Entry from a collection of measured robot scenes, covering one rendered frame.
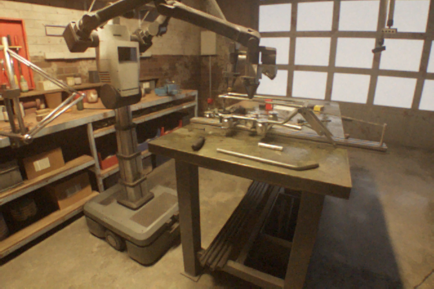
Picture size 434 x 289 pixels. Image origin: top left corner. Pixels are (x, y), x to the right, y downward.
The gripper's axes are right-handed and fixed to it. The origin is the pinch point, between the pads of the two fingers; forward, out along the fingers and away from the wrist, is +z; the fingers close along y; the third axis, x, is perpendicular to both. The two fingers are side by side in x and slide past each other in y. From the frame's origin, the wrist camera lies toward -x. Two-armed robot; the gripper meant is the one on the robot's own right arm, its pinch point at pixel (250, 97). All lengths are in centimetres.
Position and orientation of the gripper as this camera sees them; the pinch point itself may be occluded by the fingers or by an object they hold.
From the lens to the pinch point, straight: 97.7
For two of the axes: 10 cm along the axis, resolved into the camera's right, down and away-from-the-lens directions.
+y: 4.8, -2.5, 8.4
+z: -0.2, 9.5, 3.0
